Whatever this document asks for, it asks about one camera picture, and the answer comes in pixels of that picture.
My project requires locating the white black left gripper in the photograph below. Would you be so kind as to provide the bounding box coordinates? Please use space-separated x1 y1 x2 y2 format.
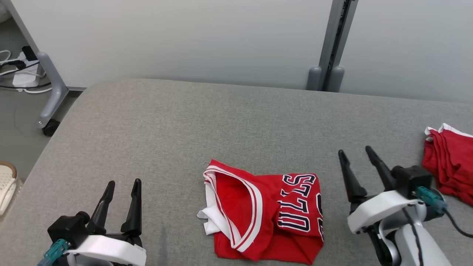
66 179 147 266

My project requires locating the camera cable teal plug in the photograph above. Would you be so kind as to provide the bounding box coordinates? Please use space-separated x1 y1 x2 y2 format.
37 238 71 266
416 186 473 238

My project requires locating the right camera cable teal plug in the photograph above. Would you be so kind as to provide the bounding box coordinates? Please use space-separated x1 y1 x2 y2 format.
416 186 473 238

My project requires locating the black power adapter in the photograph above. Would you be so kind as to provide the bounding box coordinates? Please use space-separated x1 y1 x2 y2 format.
21 45 37 61

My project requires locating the grey metal partition leg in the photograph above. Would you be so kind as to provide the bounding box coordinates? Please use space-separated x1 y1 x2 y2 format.
35 51 69 130

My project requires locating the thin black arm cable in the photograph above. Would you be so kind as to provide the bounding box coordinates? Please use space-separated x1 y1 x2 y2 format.
402 209 423 266

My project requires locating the black floor cable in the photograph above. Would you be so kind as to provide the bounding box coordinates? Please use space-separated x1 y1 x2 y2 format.
0 59 52 90

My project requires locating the red shorts white trim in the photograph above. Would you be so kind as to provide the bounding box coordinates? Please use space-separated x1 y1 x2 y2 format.
422 123 473 206

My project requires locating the white power strip with cables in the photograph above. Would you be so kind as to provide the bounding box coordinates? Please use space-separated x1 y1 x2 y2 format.
0 50 53 94

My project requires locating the grey rounded post foot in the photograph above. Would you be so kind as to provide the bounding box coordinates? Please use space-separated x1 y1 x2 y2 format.
327 66 345 93
307 66 323 91

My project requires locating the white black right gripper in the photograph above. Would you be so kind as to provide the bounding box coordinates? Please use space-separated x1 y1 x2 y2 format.
338 146 422 234

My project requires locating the grey metal partition post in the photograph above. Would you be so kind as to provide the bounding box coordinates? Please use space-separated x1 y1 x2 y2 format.
318 0 359 91

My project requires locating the white perforated laundry basket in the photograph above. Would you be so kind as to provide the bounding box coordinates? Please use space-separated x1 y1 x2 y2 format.
0 161 18 216

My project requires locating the red white basketball jersey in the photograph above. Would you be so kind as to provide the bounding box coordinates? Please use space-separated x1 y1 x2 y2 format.
197 159 325 265

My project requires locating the black caster wheel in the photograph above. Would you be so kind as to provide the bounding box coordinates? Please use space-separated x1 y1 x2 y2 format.
42 119 60 137

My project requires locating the left camera cable teal plug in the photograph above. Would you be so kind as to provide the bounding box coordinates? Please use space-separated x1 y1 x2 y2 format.
37 238 71 266

